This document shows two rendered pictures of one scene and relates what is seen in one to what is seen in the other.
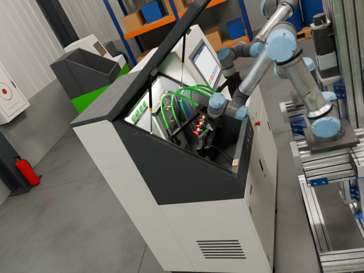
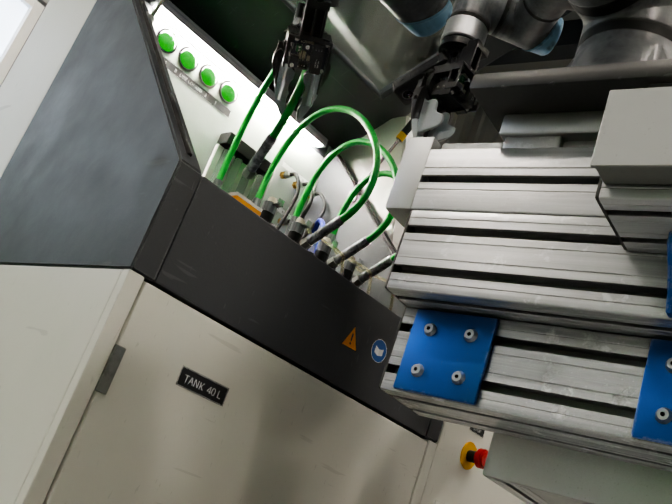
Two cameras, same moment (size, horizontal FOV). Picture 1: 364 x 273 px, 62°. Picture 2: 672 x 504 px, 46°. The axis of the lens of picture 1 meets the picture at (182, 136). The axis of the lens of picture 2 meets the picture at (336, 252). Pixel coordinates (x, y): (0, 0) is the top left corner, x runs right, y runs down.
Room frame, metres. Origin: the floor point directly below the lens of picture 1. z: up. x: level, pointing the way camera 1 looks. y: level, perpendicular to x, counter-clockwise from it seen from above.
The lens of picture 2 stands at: (0.52, -0.72, 0.57)
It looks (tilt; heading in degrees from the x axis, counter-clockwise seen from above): 19 degrees up; 20
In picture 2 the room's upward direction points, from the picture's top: 20 degrees clockwise
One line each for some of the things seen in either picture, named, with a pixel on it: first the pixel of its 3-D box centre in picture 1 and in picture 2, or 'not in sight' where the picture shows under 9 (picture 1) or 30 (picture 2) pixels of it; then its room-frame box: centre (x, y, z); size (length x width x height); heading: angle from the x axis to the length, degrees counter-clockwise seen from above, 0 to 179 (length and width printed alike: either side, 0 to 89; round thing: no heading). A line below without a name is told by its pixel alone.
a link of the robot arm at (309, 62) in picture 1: (304, 70); not in sight; (1.73, -0.87, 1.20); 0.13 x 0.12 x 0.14; 24
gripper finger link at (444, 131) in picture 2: not in sight; (439, 133); (1.67, -0.41, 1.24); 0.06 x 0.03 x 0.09; 62
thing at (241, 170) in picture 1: (243, 151); (319, 323); (1.67, -0.33, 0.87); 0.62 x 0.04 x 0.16; 152
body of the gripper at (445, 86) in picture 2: (234, 83); (454, 76); (1.66, -0.41, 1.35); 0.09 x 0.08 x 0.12; 62
